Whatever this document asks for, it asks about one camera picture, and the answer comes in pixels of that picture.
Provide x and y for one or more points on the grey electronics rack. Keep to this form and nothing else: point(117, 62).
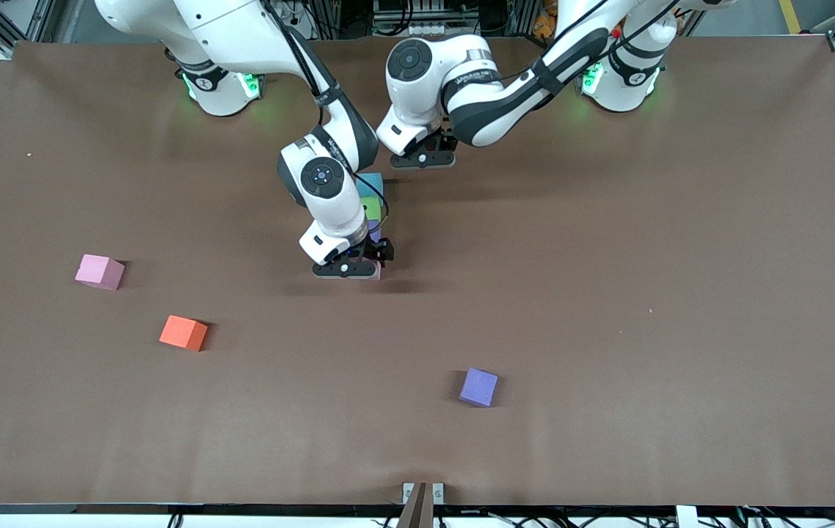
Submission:
point(410, 18)

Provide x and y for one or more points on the pink foam block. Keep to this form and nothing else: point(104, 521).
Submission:
point(377, 273)
point(100, 271)

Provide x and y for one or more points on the cyan foam block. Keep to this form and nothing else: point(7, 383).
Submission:
point(372, 187)

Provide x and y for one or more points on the purple foam block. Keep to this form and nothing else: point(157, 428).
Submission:
point(376, 233)
point(478, 387)

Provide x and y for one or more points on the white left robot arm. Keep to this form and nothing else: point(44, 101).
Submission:
point(505, 103)

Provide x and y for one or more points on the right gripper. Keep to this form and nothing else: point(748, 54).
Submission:
point(374, 251)

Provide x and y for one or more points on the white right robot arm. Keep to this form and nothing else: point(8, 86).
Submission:
point(241, 37)

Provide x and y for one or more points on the orange objects pile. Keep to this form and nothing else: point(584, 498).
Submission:
point(546, 22)

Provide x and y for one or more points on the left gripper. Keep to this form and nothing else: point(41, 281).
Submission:
point(445, 143)

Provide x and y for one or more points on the green foam block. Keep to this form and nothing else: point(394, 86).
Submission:
point(371, 209)

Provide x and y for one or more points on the white power strip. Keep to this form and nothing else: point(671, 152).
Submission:
point(293, 11)

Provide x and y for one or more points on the small metal edge bracket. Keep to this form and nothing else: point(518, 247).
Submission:
point(409, 493)

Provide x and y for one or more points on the white label tag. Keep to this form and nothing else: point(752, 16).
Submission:
point(687, 517)

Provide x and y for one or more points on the orange foam block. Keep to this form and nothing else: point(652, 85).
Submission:
point(183, 333)

